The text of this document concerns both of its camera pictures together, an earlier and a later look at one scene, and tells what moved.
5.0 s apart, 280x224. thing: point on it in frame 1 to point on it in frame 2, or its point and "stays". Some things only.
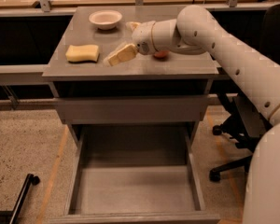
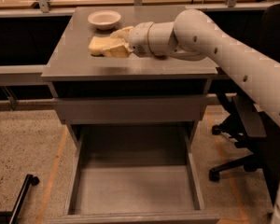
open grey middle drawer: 135,174 stays
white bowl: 105,20 stays
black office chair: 247,123 stays
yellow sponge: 77,53 to 106,46
